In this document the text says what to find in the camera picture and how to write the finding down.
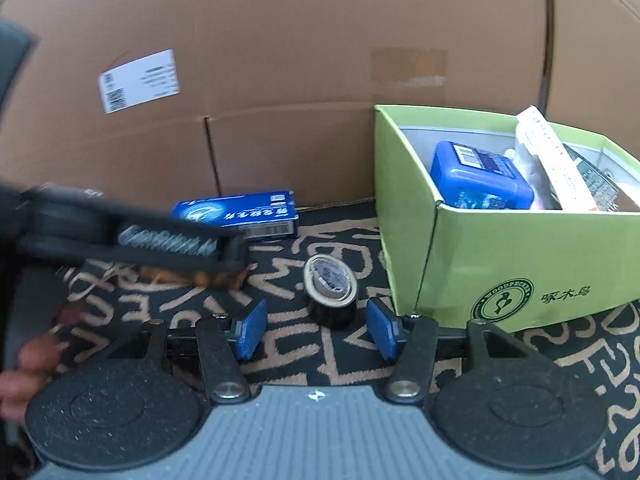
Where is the blue flat box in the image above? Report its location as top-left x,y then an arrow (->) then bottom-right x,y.
171,191 -> 300,242

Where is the small olive barcode box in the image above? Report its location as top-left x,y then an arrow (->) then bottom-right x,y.
562,142 -> 619,211

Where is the black tape roll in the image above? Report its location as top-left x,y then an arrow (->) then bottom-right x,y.
302,255 -> 358,331

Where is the blue plastic cube box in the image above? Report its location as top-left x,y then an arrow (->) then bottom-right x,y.
430,141 -> 536,209

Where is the large brown cardboard box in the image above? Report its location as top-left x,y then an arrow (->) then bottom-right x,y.
0,0 -> 556,213

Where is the black patterned mat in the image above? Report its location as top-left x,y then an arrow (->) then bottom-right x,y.
15,200 -> 640,480

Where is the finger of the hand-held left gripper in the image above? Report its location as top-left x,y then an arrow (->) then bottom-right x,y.
85,205 -> 249,287

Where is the white pink work glove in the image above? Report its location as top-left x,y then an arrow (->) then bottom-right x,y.
502,147 -> 557,209

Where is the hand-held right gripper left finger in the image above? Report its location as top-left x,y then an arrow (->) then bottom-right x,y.
107,299 -> 268,405

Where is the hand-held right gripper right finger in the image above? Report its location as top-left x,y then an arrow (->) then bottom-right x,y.
366,297 -> 543,405

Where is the white shipping label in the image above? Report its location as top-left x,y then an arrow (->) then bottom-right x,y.
98,49 -> 181,115

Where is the yellow white medicine box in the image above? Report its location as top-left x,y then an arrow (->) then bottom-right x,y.
515,106 -> 598,211

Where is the green cardboard box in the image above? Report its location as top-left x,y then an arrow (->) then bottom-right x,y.
374,105 -> 640,333

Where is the person's left hand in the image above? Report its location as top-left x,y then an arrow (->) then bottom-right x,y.
0,307 -> 83,422

